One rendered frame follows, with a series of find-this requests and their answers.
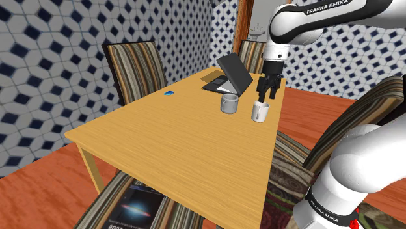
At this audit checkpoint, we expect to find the white mug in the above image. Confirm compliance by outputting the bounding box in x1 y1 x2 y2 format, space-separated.
250 100 271 124

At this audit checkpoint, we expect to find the black open laptop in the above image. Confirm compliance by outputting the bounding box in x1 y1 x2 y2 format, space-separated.
202 52 254 98

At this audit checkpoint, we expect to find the white washbasin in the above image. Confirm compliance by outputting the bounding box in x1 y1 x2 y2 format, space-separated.
248 23 267 42

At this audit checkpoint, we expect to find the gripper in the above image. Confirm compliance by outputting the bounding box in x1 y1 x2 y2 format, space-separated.
257 59 285 103

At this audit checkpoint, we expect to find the dark book with galaxy cover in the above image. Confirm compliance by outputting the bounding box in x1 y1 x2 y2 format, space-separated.
109 185 167 229

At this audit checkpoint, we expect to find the brown wooden door frame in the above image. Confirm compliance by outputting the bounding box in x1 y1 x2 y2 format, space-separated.
232 0 255 55

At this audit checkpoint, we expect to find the patterned robot stand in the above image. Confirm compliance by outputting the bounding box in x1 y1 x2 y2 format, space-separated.
259 152 406 229

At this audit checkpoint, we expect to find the striped upholstered chair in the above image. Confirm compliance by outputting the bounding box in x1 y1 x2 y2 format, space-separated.
273 75 406 179
237 40 267 75
101 40 169 107
73 170 204 229

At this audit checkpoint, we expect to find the grey mug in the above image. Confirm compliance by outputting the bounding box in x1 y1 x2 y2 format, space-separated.
220 93 239 115

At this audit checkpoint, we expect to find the light wooden table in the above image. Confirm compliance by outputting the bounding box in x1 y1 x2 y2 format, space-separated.
64 66 287 229

